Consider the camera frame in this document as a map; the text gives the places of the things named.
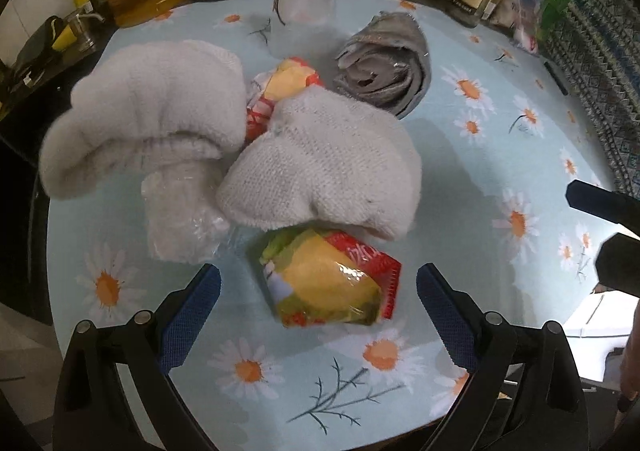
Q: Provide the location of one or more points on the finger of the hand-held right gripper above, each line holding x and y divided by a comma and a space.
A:
620, 266
605, 203

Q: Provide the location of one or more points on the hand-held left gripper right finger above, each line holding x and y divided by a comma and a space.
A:
445, 312

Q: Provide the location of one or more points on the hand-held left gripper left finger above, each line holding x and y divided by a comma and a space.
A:
190, 312

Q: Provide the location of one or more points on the clear plastic wrap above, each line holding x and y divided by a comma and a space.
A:
180, 216

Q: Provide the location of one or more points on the yellow red snack packet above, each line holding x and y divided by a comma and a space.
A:
325, 281
285, 86

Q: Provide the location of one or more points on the daisy print tablecloth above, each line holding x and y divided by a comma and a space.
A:
450, 166

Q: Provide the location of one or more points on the blue patterned woven cloth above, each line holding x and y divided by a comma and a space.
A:
600, 56

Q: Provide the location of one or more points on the white knitted cloth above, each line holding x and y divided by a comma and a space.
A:
145, 111
325, 166

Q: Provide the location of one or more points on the grey rag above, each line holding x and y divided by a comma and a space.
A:
385, 66

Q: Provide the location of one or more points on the metal faucet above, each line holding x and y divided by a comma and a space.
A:
85, 28

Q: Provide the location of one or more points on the yellow black tool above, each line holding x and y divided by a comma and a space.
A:
42, 43

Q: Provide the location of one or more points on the clear printed plastic bag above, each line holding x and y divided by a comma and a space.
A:
305, 1

